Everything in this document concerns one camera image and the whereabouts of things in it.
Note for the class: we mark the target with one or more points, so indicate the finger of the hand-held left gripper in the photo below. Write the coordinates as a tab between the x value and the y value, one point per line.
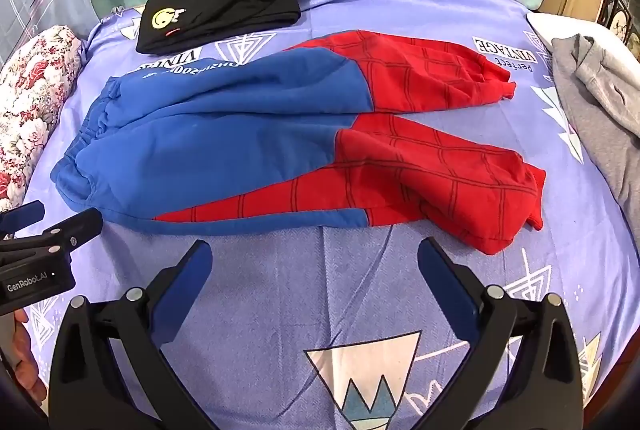
75	230
25	216

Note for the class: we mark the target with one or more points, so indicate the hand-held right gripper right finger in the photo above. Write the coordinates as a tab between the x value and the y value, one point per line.
445	295

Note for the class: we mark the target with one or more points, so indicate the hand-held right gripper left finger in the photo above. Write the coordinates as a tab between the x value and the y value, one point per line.
182	295

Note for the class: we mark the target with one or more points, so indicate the blue and red pants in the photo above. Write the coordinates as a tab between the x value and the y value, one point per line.
225	125

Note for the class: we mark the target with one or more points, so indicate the person's left hand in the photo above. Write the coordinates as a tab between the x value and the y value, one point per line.
27	360

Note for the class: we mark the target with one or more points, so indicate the floral pillow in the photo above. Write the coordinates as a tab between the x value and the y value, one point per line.
35	110

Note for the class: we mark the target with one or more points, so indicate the purple patterned bed sheet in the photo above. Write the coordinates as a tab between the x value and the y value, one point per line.
300	310

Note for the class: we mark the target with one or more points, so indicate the grey garment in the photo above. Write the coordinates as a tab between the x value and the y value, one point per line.
600	120

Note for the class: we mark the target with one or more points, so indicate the white pillow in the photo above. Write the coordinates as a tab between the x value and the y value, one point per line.
555	27

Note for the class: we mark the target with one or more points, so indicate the framed picture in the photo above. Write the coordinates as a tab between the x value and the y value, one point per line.
620	20

